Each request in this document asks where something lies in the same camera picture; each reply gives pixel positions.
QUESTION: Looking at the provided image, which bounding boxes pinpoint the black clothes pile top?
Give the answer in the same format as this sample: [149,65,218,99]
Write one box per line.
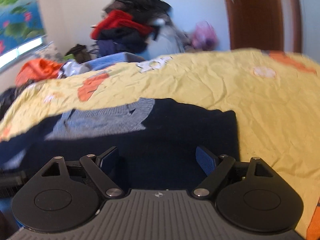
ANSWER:
[103,0,171,25]

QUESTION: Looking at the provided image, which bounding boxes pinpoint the purple plastic bag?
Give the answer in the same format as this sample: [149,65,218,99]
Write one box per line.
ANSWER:
[191,21,218,51]

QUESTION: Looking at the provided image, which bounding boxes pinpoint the light blue folded cloth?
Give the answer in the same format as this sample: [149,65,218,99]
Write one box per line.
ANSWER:
[83,52,145,71]

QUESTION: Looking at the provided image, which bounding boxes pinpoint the blue grey knitted sweater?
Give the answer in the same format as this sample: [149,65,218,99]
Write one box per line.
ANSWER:
[46,98,155,140]

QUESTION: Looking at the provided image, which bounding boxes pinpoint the red garment on pile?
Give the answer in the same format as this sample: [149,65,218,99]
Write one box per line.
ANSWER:
[90,10,153,40]

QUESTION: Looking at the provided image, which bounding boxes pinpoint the yellow floral bed quilt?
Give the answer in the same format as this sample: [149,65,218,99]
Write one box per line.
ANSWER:
[1,49,319,239]

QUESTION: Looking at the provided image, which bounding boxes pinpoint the brown wooden door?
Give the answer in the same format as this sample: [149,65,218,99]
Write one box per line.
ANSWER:
[225,0,303,53]

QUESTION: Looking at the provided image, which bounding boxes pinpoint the dark navy clothes pile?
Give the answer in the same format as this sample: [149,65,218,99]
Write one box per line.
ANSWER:
[97,27,148,56]

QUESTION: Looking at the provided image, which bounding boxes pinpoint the orange plastic bag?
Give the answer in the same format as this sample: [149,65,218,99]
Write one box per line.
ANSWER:
[15,58,62,86]

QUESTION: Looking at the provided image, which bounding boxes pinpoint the patterned pillow by window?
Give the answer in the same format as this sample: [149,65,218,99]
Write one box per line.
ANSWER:
[34,42,63,63]

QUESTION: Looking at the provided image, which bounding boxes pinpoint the dark clothes at bedside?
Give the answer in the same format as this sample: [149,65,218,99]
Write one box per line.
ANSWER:
[0,86,26,120]

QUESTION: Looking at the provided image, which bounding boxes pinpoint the navy blue small garment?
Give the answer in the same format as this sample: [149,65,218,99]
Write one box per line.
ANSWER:
[1,99,239,191]

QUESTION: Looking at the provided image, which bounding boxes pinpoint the white crumpled cloth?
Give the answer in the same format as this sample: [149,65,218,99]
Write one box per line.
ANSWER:
[57,60,90,79]

